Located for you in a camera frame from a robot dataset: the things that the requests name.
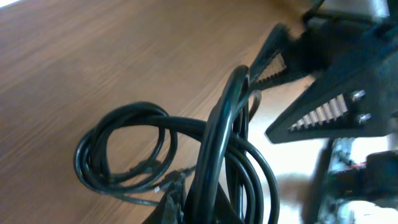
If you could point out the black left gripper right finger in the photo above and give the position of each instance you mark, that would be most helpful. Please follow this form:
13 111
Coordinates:
223 211

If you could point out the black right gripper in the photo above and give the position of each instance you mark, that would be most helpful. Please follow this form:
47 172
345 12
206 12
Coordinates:
354 60

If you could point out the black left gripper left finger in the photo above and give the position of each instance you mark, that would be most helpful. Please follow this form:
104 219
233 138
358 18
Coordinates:
170 208

